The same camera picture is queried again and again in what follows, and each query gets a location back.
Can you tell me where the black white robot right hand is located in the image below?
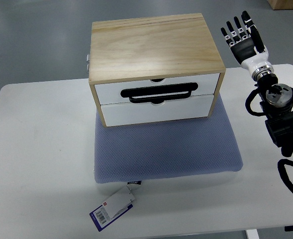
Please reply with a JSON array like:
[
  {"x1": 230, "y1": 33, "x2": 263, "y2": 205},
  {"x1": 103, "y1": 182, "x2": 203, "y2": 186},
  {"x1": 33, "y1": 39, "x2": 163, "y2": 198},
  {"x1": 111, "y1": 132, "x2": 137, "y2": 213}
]
[{"x1": 221, "y1": 11, "x2": 274, "y2": 82}]

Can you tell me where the white table leg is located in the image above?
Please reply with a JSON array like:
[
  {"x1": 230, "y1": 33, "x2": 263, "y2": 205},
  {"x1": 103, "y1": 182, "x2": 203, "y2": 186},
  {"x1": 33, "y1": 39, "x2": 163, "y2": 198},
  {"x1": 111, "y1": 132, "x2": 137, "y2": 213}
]
[{"x1": 245, "y1": 229, "x2": 259, "y2": 239}]

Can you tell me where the cardboard box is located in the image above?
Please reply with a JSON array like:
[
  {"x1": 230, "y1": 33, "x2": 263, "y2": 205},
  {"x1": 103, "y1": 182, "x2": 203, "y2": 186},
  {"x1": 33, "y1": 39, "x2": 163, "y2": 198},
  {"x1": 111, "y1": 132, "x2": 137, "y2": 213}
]
[{"x1": 267, "y1": 0, "x2": 293, "y2": 10}]

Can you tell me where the white blue product tag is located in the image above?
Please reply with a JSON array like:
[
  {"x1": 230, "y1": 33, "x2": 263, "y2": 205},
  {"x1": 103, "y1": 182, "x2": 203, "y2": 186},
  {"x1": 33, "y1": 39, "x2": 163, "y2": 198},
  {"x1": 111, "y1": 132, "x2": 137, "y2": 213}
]
[{"x1": 90, "y1": 186, "x2": 135, "y2": 232}]

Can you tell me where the white drawer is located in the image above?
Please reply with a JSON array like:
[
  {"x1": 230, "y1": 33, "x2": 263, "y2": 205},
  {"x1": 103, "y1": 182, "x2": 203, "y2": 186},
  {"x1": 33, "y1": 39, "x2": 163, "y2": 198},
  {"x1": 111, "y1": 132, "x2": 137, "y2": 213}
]
[
  {"x1": 101, "y1": 95, "x2": 214, "y2": 126},
  {"x1": 95, "y1": 73, "x2": 220, "y2": 105}
]

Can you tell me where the black looped cable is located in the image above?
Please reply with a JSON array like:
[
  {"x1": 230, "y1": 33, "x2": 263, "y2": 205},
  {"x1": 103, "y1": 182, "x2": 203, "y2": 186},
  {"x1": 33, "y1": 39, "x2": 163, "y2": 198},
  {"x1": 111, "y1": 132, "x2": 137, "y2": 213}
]
[{"x1": 277, "y1": 158, "x2": 293, "y2": 199}]

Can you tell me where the wooden drawer cabinet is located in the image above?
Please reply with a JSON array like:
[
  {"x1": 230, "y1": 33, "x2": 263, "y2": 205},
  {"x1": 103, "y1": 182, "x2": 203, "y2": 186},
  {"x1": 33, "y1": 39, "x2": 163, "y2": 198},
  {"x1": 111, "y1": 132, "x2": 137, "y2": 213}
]
[{"x1": 89, "y1": 13, "x2": 225, "y2": 127}]

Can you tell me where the metal latch on cabinet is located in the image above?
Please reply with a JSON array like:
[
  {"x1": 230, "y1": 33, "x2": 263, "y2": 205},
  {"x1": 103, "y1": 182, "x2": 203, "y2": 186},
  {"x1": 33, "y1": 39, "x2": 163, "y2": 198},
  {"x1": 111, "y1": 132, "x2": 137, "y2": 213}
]
[{"x1": 86, "y1": 54, "x2": 90, "y2": 73}]

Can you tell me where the blue mesh cushion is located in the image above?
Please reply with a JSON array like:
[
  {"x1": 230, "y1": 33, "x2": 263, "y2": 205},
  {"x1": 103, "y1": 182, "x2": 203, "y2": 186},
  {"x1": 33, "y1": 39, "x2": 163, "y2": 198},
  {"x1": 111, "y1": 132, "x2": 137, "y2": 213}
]
[{"x1": 94, "y1": 98, "x2": 243, "y2": 184}]

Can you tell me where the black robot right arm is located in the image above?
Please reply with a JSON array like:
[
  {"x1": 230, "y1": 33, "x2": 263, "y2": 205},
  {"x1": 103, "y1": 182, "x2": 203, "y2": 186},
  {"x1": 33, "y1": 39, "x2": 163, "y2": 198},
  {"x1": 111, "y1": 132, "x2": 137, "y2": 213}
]
[{"x1": 245, "y1": 71, "x2": 293, "y2": 157}]

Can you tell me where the black drawer handle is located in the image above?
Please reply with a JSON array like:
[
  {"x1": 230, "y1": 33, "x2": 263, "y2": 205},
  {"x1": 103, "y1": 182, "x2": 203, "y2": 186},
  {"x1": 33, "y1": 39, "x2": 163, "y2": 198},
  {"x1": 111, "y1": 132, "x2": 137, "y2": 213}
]
[{"x1": 120, "y1": 82, "x2": 198, "y2": 104}]

